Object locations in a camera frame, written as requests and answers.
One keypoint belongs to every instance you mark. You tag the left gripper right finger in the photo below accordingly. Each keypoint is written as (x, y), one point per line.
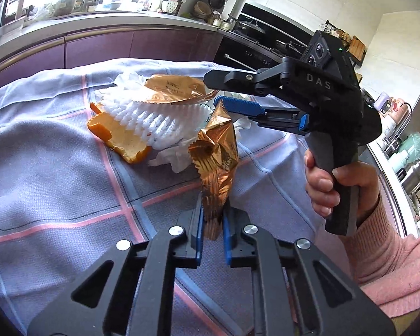
(237, 250)

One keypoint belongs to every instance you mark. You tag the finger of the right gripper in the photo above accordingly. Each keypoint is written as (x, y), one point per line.
(250, 83)
(291, 120)

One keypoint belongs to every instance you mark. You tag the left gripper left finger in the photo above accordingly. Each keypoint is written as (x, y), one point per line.
(189, 251)

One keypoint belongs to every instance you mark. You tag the gold foil wrapper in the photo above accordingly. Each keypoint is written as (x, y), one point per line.
(215, 156)

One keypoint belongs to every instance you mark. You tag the white tissue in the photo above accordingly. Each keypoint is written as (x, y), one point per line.
(178, 157)

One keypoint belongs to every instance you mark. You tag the gold foil lid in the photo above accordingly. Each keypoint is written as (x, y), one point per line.
(177, 90)

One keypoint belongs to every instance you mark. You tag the orange peel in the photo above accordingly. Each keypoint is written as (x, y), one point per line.
(116, 137)

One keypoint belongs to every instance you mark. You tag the purple kitchen cabinets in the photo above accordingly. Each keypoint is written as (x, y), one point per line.
(177, 45)

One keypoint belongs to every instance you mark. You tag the right hand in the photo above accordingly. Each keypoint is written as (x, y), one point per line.
(320, 187)

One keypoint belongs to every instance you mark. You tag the black oven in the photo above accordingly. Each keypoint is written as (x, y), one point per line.
(260, 37)

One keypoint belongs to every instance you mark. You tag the metal kettle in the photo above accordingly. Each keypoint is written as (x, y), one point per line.
(228, 24)

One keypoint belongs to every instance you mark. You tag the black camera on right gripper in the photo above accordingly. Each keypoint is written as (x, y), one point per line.
(326, 52)

